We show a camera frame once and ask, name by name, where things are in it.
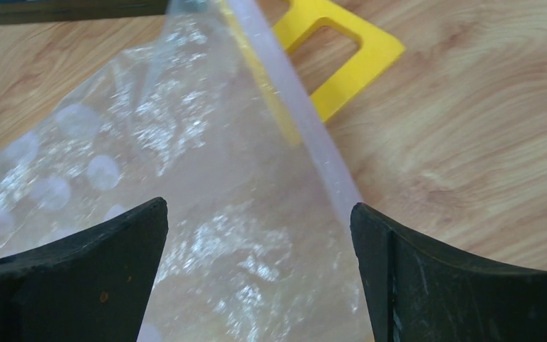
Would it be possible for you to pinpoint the yellow plastic triangle piece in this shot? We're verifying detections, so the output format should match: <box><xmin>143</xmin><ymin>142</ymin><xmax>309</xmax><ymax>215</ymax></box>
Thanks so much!
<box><xmin>217</xmin><ymin>0</ymin><xmax>407</xmax><ymax>148</ymax></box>

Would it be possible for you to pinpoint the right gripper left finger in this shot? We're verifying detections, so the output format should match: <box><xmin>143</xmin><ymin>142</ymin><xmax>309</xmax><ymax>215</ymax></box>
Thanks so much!
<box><xmin>0</xmin><ymin>197</ymin><xmax>168</xmax><ymax>341</ymax></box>

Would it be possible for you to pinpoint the black white checkerboard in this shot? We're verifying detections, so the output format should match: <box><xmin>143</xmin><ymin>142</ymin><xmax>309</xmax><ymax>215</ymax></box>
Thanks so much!
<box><xmin>0</xmin><ymin>0</ymin><xmax>168</xmax><ymax>25</ymax></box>

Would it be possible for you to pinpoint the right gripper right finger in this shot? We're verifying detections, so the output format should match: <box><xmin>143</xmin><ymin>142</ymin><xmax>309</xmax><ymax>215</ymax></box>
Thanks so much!
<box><xmin>350</xmin><ymin>203</ymin><xmax>547</xmax><ymax>341</ymax></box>

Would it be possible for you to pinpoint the clear zip top bag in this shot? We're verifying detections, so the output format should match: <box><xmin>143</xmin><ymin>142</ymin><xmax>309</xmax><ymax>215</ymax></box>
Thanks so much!
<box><xmin>0</xmin><ymin>1</ymin><xmax>373</xmax><ymax>341</ymax></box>

